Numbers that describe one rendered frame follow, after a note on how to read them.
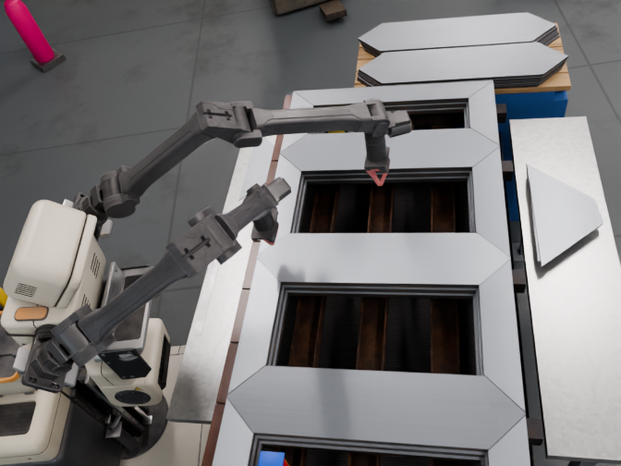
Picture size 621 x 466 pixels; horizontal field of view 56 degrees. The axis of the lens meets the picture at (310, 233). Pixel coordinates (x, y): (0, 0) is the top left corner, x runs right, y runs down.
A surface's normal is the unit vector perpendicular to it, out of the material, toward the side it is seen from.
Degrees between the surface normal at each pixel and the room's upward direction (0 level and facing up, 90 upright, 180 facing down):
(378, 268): 0
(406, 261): 0
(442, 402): 0
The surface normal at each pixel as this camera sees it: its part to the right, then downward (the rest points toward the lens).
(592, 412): -0.17, -0.61
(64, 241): 0.54, -0.54
